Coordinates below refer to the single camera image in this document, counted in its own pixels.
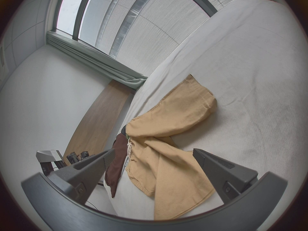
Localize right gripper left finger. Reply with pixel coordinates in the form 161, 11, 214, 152
49, 148, 116, 205

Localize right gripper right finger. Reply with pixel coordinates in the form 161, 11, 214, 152
192, 148, 258, 205

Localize tan shorts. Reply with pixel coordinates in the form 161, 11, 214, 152
124, 74, 217, 221

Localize bed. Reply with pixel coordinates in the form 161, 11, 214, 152
63, 0, 308, 222

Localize brown shorts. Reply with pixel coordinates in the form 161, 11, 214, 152
104, 134, 128, 199

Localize blue-green curtain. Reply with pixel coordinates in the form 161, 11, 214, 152
46, 31, 148, 90

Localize window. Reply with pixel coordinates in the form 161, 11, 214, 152
47, 0, 270, 77

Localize black cable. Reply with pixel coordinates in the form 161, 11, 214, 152
85, 200, 102, 211

